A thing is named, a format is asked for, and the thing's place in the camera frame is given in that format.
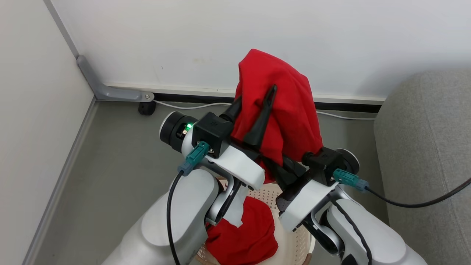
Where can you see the black baseboard strip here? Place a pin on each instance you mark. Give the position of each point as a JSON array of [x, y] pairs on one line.
[[195, 99]]

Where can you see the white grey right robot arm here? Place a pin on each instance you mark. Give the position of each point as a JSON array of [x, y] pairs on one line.
[[375, 235]]

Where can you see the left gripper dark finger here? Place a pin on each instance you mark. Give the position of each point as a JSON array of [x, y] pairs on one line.
[[262, 117], [232, 108]]

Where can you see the grey metal floor bracket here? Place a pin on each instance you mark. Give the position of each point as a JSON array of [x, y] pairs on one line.
[[110, 92]]

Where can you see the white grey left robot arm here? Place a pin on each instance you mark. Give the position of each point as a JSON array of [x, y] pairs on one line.
[[176, 221]]

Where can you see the grey fabric sofa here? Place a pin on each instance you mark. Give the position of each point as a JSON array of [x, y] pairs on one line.
[[427, 140]]

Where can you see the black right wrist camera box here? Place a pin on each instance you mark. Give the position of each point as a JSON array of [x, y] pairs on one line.
[[323, 165]]

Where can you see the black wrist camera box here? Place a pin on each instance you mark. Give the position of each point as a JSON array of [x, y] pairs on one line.
[[323, 165], [212, 134]]

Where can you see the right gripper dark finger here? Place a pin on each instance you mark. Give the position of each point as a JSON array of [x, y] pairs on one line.
[[290, 191], [295, 167]]

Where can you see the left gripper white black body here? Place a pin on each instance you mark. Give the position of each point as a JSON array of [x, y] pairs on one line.
[[239, 165]]

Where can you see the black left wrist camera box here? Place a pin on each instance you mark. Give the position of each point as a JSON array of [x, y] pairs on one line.
[[212, 134]]

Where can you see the red and white garment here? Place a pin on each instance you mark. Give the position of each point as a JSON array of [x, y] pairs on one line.
[[283, 99]]

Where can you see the black caster wheel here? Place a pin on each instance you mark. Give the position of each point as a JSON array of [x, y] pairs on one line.
[[147, 108]]

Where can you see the grey wall edge trim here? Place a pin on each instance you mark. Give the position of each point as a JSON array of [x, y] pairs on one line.
[[65, 176]]

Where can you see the cream perforated laundry basket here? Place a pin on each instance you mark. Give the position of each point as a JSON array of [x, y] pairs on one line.
[[265, 193]]

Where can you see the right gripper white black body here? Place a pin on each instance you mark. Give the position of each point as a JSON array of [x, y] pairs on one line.
[[305, 202]]

